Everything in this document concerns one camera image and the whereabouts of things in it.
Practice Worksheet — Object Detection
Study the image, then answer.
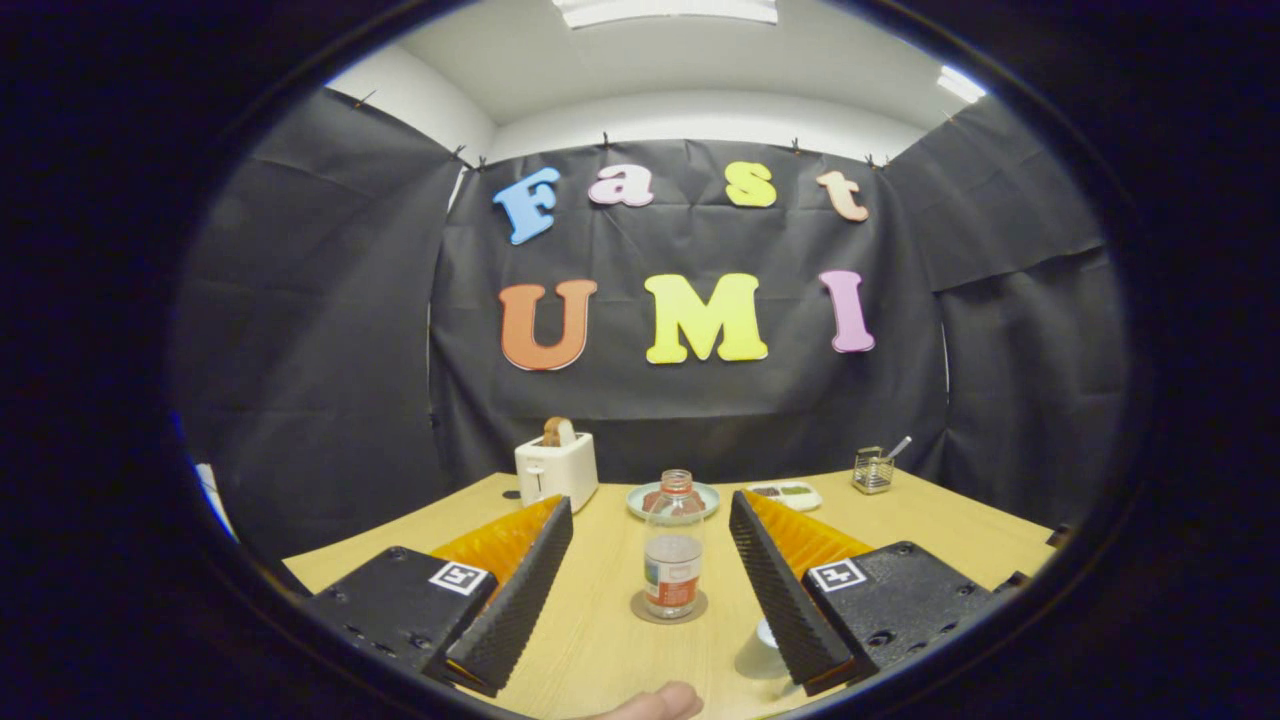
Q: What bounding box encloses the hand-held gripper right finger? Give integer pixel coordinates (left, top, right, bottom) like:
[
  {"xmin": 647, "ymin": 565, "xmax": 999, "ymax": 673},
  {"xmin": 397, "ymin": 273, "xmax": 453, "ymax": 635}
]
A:
[{"xmin": 728, "ymin": 489, "xmax": 1031, "ymax": 698}]

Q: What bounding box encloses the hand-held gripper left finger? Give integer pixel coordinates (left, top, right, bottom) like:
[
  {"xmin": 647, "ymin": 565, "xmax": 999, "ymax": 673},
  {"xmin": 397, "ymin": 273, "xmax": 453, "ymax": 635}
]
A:
[{"xmin": 300, "ymin": 495, "xmax": 576, "ymax": 699}]

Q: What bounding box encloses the white cup with handle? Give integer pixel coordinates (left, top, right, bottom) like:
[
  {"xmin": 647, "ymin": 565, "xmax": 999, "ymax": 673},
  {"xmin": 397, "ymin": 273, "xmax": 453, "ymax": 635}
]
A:
[{"xmin": 735, "ymin": 617, "xmax": 791, "ymax": 681}]

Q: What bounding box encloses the clear plastic juice bottle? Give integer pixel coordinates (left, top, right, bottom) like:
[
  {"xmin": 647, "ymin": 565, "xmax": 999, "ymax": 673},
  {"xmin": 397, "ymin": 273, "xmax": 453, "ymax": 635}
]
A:
[{"xmin": 642, "ymin": 469, "xmax": 706, "ymax": 620}]

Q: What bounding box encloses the round brown coaster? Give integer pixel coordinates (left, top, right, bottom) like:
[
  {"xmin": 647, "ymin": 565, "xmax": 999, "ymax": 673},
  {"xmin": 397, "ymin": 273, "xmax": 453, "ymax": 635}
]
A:
[{"xmin": 630, "ymin": 588, "xmax": 709, "ymax": 626}]

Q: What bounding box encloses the wooden table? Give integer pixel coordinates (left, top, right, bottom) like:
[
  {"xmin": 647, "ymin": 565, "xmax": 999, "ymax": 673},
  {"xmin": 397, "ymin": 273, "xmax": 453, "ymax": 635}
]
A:
[{"xmin": 283, "ymin": 470, "xmax": 1061, "ymax": 720}]

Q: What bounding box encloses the white oval dish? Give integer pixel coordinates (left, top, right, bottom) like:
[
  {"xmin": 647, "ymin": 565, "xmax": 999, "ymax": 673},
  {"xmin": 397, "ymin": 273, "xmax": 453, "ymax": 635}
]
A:
[{"xmin": 747, "ymin": 481, "xmax": 824, "ymax": 512}]

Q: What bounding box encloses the white toaster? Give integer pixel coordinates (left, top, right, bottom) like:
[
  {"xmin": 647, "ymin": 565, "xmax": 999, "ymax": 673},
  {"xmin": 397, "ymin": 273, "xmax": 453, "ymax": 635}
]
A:
[{"xmin": 514, "ymin": 431, "xmax": 600, "ymax": 514}]

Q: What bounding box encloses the pale green round plate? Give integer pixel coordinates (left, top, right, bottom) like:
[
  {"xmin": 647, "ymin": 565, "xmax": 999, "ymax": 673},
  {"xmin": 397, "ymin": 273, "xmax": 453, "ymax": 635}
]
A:
[{"xmin": 626, "ymin": 481, "xmax": 721, "ymax": 522}]

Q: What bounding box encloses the small ceiling light panel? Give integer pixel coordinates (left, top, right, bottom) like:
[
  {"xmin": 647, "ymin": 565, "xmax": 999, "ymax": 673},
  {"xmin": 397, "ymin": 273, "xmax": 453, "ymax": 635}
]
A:
[{"xmin": 937, "ymin": 65, "xmax": 988, "ymax": 104}]

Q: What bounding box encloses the large ceiling light panel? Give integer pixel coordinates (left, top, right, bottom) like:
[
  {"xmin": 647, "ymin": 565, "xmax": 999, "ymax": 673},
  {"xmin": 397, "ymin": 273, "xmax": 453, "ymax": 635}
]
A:
[{"xmin": 552, "ymin": 0, "xmax": 779, "ymax": 29}]

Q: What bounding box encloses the wire mesh basket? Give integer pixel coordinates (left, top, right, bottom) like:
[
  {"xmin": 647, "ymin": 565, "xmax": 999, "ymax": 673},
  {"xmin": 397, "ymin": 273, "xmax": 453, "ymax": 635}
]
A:
[{"xmin": 852, "ymin": 446, "xmax": 895, "ymax": 495}]

